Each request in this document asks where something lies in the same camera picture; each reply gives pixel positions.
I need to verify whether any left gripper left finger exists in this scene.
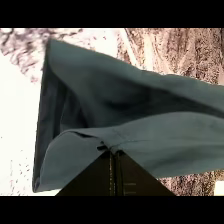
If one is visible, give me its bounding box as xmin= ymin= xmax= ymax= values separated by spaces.
xmin=55 ymin=150 xmax=116 ymax=197

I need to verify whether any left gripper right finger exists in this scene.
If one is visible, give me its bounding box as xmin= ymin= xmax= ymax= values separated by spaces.
xmin=114 ymin=149 xmax=176 ymax=197

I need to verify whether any grey-blue shirt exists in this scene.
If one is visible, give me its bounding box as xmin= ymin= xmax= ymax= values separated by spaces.
xmin=31 ymin=38 xmax=224 ymax=194

